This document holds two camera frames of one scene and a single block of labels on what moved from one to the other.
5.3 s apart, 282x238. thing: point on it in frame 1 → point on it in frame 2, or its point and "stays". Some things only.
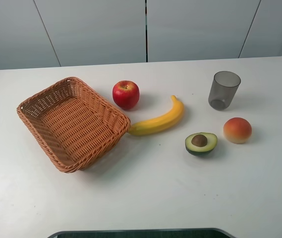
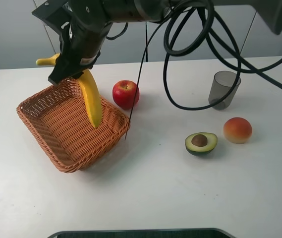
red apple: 126,94 stays
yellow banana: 152,125 → 90,90
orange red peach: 237,130 stays
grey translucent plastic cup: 223,89 stays
